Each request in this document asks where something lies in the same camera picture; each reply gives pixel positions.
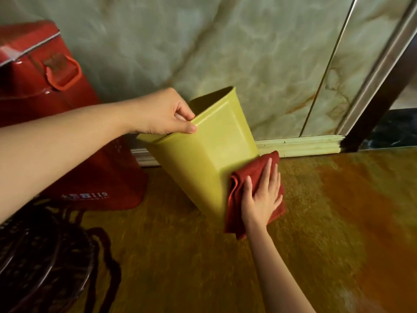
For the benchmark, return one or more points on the person's right hand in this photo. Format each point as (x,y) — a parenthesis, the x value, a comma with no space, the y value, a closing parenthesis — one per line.
(259,206)

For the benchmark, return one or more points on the person's left hand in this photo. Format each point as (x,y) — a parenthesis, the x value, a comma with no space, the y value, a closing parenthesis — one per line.
(156,114)

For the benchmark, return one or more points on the person's right thumb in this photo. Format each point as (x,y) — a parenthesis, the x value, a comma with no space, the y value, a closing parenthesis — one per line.
(247,190)

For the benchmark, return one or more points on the person's right middle finger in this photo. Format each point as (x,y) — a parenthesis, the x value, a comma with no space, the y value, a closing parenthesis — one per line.
(273,180)

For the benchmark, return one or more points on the person's right little finger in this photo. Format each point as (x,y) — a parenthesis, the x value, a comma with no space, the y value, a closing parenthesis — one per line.
(278,203)

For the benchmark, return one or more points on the person's left thumb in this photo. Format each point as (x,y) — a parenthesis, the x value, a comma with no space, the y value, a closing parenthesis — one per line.
(182,127)

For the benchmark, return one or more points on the red cleaning cloth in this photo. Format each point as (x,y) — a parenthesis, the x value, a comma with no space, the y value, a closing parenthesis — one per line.
(239,192)

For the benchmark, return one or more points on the yellow-green plastic waste bin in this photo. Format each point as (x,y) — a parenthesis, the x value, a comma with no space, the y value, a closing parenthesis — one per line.
(202,153)

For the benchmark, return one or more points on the person's left forearm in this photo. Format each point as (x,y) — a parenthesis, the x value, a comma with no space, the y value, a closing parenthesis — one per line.
(58,146)

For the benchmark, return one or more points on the person's right forearm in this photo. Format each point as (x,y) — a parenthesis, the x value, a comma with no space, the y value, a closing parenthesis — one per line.
(277,273)

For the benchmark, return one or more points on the cream baseboard moulding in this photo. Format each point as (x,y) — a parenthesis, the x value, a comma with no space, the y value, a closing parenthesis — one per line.
(299,146)

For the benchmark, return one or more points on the red metal box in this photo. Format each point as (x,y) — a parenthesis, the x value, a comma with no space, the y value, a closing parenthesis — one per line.
(39,84)

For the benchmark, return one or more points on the thin metal wall strip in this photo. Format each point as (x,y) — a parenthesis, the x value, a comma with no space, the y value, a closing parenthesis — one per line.
(327,70)

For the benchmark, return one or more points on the dark wooden door frame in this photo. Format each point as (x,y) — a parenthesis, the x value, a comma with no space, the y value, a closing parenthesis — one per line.
(381,101)

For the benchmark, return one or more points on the silver door frame trim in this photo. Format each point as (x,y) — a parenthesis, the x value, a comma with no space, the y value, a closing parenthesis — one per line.
(374,74)

